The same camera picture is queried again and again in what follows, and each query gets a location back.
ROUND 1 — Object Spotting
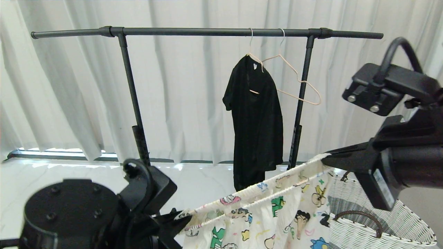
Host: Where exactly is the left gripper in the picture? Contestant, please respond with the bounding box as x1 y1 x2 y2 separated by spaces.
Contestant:
118 209 192 249

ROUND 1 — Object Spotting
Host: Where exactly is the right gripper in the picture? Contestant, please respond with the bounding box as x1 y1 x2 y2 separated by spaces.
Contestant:
355 138 443 211

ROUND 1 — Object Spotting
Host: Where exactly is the pink clothes hanger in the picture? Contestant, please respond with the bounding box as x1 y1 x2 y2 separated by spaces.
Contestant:
246 28 264 95
261 28 322 105

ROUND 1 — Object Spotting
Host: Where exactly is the cream printed garment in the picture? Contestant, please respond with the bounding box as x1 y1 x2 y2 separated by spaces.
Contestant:
175 153 335 249

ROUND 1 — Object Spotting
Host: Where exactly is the black garment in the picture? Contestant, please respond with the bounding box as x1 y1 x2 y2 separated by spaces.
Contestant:
223 55 284 192

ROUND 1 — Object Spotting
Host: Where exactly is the white laundry basket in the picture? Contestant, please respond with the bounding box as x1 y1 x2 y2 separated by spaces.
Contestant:
325 171 437 249

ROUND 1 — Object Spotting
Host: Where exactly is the black clothes rack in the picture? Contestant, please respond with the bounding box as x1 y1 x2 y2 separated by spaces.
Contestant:
30 26 384 170

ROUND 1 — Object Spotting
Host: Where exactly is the window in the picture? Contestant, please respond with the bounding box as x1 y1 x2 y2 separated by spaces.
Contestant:
5 148 120 162

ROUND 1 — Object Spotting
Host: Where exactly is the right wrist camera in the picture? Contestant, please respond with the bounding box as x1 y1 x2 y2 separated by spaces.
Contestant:
342 63 443 149

